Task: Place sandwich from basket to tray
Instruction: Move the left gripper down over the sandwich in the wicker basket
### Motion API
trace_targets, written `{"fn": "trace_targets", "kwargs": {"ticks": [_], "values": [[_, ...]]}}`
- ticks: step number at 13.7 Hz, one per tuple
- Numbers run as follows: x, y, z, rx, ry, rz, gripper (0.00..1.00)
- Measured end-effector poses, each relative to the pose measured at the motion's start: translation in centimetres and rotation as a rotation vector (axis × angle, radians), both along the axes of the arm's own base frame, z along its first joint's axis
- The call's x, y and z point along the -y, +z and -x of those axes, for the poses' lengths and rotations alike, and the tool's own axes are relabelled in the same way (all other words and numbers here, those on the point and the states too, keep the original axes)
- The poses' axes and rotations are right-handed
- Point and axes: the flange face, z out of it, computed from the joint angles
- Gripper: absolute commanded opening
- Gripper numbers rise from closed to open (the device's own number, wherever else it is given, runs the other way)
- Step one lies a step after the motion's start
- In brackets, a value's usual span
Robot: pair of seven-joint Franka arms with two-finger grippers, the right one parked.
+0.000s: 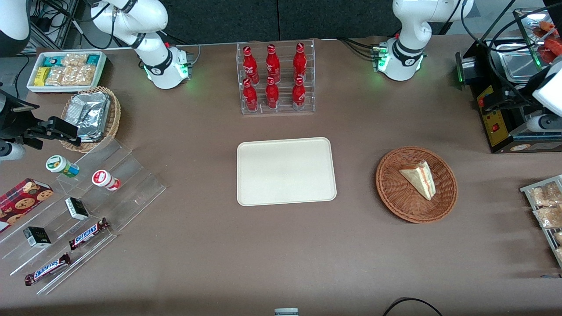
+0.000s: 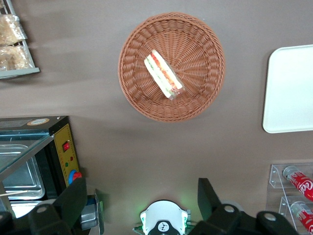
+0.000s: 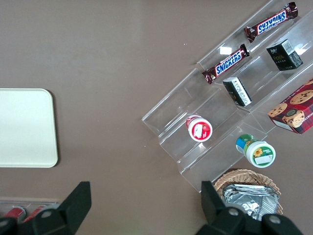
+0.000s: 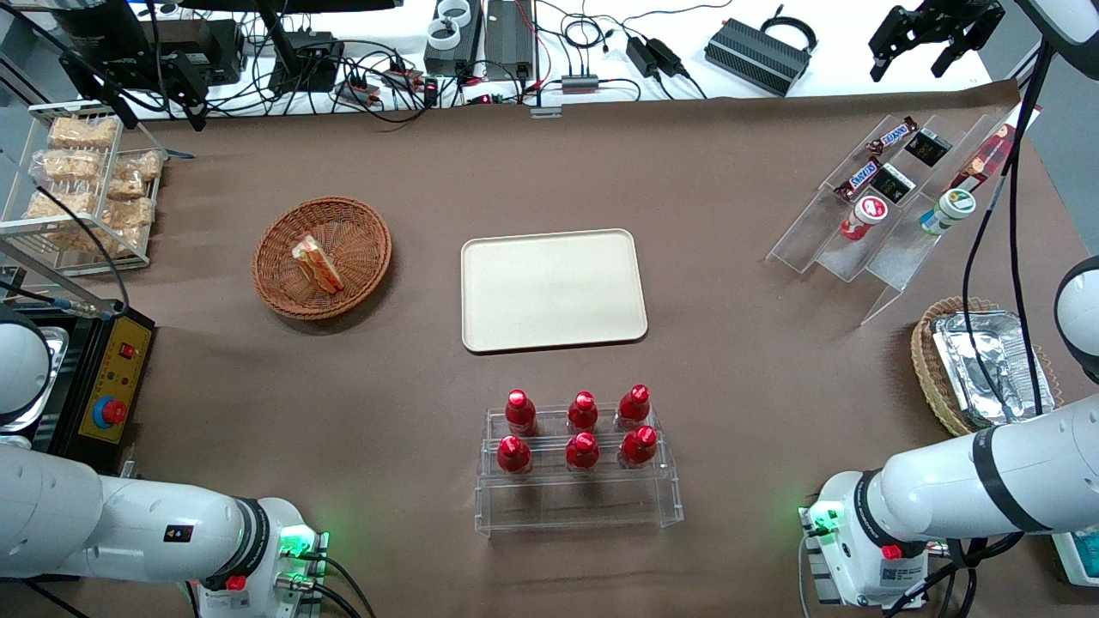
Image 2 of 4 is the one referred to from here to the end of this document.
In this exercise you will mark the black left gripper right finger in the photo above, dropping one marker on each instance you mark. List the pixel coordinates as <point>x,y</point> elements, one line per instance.
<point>215,215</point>

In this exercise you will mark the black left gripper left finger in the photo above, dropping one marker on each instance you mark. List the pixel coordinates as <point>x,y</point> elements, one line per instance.
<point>71,203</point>

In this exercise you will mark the triangle sandwich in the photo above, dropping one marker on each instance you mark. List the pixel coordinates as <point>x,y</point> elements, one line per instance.
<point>162,74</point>

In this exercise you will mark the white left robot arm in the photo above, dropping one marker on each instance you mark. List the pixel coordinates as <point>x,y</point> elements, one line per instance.
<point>162,215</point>

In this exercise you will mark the beige plastic tray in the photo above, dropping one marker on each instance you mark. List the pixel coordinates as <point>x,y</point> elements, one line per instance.
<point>291,90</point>

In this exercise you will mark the round brown wicker basket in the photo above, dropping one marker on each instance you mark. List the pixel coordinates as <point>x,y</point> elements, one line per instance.
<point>195,49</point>

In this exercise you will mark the steel warmer pan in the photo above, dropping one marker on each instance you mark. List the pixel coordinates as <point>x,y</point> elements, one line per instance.
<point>22,176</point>

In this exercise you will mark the thin wooden skewer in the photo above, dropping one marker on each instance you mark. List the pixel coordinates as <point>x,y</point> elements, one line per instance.
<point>14,194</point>

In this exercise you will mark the black food warmer cabinet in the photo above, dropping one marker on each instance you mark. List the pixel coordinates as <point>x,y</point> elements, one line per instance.
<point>66,137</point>

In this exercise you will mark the clear acrylic bottle rack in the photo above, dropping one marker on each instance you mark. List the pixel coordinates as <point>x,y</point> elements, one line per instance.
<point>275,176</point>

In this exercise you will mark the red cola bottle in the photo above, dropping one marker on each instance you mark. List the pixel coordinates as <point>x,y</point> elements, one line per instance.
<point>302,215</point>
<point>299,182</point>

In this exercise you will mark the bagged brown bread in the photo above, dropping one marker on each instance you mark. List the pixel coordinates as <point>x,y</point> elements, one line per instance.
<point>9,29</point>
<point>14,57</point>

